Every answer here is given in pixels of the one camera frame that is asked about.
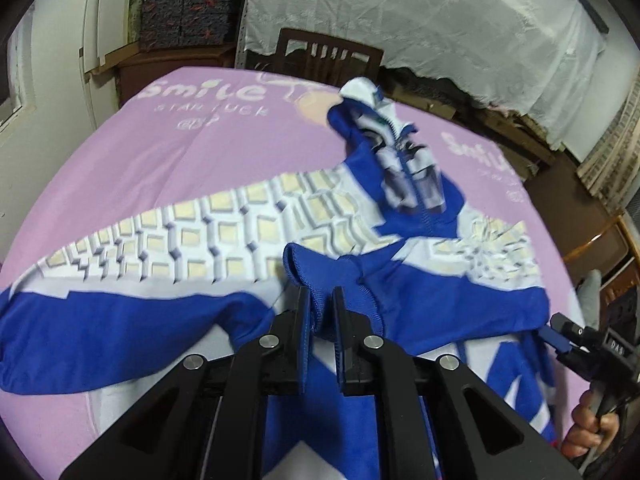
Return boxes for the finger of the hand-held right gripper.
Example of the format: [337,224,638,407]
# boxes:
[538,326,572,357]
[549,312,583,337]

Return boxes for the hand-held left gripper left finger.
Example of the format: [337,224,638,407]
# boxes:
[59,286,313,480]

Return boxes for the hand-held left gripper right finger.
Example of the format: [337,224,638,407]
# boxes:
[331,286,583,480]

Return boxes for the blue and white jacket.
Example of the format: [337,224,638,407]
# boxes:
[0,77,562,480]

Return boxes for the person's right hand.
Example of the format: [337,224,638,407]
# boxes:
[560,391,625,461]

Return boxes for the grey cloth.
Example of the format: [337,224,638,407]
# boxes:
[583,269,605,328]

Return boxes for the brown wooden table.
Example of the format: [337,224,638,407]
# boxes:
[561,155,640,283]

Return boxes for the beige striped curtain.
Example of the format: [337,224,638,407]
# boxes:
[576,104,640,213]

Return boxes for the pink printed blanket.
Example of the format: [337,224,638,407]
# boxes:
[0,66,593,480]

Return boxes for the dark wooden chair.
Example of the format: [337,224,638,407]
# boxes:
[274,27,385,87]

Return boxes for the brown wooden cabinet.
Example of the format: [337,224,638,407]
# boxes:
[116,42,239,107]

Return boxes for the dark rectangular object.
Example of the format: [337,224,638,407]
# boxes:
[574,0,610,35]

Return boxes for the white lace cloth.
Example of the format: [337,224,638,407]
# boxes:
[235,0,610,152]

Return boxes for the stack of patterned boxes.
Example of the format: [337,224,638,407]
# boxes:
[137,0,251,52]

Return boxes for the white door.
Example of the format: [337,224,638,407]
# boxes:
[81,0,138,75]

